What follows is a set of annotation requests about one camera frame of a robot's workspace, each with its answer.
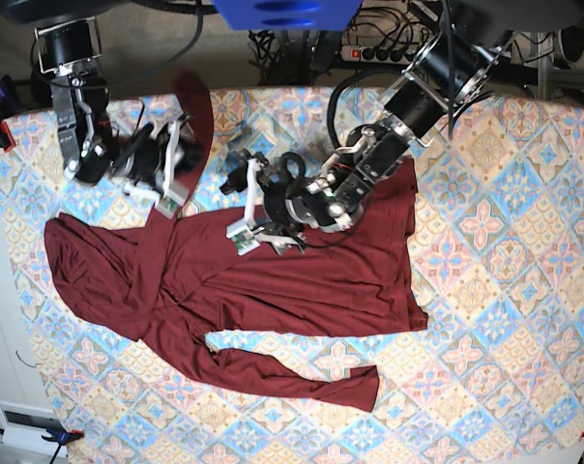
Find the patterned colourful tablecloth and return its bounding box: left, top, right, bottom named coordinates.
left=0, top=97, right=584, bottom=463

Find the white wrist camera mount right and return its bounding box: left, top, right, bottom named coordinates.
left=121, top=114, right=189, bottom=219

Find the maroon long-sleeve t-shirt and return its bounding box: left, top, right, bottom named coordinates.
left=44, top=70, right=429, bottom=414

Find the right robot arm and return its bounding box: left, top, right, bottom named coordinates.
left=30, top=16, right=204, bottom=193

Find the orange black clamp bottom left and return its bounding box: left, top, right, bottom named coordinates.
left=0, top=426, right=84, bottom=449

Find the white wall socket box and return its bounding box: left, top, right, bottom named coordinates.
left=0, top=401, right=63, bottom=457

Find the white power strip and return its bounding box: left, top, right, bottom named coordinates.
left=339, top=45, right=416, bottom=65

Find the red black clamp left edge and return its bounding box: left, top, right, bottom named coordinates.
left=0, top=74, right=18, bottom=153

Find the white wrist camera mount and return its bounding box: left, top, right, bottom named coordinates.
left=225, top=159, right=303, bottom=256
left=121, top=114, right=189, bottom=219

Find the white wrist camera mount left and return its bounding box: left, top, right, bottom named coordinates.
left=225, top=159, right=303, bottom=256

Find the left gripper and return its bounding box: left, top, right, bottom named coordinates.
left=219, top=150, right=321, bottom=251

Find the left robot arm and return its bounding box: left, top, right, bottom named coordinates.
left=220, top=1, right=511, bottom=255

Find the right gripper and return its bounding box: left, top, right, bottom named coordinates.
left=110, top=120, right=205, bottom=189

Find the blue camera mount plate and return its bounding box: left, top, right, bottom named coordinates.
left=212, top=0, right=362, bottom=32

